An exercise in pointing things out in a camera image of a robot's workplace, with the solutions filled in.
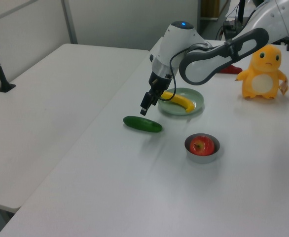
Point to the black vertical tripod pole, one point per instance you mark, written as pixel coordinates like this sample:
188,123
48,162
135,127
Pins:
242,11

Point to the orange plush dinosaur toy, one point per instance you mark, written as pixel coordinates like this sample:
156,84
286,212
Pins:
260,79

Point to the pale green round plate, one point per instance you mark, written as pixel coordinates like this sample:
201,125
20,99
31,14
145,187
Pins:
198,101

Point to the yellow banana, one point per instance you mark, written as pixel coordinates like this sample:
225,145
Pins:
181,100

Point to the white side table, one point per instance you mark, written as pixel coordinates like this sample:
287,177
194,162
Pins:
48,98

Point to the dark green cucumber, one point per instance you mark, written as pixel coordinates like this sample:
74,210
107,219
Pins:
142,124

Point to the wooden cabinet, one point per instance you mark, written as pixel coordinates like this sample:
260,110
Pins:
209,8

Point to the dark red chili pepper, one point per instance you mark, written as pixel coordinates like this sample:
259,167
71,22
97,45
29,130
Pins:
230,69

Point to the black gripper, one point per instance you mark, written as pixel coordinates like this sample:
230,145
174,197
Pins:
159,84

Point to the small grey metal bowl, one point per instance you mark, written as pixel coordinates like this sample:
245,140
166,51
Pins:
202,159

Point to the white grey Franka robot arm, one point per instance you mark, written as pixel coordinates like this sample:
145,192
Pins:
181,42

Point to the red apple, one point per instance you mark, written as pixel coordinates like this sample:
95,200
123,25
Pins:
202,145

